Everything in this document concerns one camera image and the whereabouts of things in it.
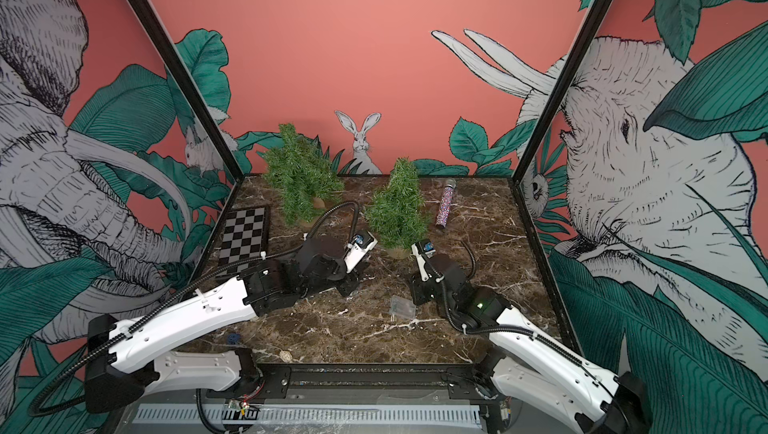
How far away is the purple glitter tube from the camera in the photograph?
1061 mm

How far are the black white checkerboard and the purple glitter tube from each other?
62 centimetres

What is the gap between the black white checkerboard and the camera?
0.97 m
